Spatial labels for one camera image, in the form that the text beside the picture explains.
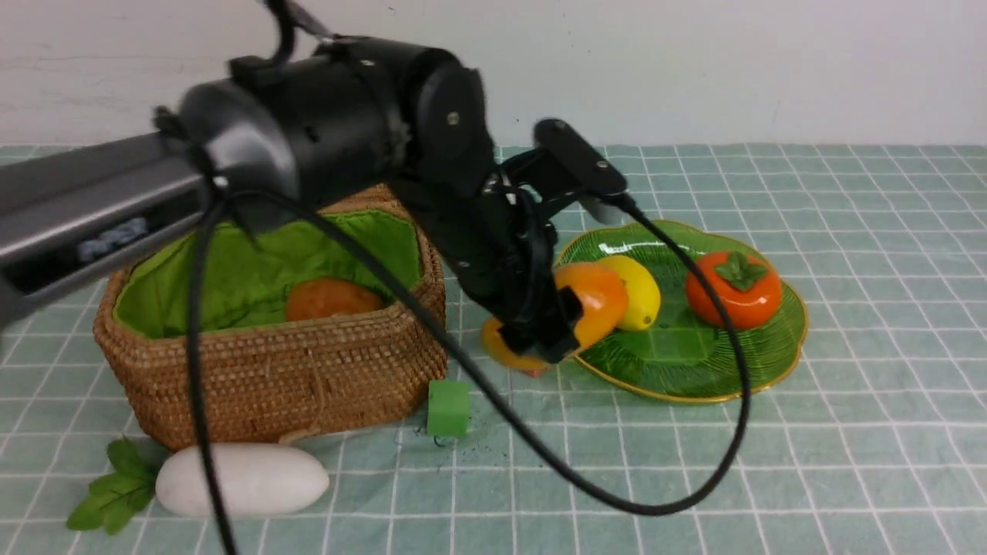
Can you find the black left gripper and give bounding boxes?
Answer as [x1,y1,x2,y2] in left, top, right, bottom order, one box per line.
[390,147,582,363]

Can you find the orange yellow mango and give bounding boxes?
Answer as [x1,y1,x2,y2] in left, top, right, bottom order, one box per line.
[480,262,628,372]

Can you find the yellow lemon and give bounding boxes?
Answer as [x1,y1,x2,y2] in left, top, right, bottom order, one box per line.
[597,255,662,331]

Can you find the orange persimmon with green calyx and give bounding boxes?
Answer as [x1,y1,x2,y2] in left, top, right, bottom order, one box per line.
[695,251,783,331]

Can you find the white radish with green leaves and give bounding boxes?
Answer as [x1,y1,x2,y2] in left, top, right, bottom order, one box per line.
[65,438,331,535]

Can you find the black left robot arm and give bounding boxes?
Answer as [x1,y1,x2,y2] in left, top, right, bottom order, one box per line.
[1,36,581,362]

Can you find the green foam cube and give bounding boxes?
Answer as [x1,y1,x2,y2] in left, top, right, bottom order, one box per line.
[426,380,471,438]

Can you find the green glass leaf plate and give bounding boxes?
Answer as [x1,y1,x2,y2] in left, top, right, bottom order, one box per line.
[557,224,810,404]

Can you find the woven rattan basket green lining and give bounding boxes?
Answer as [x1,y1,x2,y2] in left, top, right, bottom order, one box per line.
[93,221,448,451]

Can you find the teal checkered tablecloth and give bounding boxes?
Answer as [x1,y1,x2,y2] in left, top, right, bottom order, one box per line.
[2,143,986,554]

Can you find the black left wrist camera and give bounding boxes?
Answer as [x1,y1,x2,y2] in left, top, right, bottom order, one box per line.
[529,117,628,226]

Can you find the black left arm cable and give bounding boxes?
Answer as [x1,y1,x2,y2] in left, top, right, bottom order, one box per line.
[184,0,753,555]

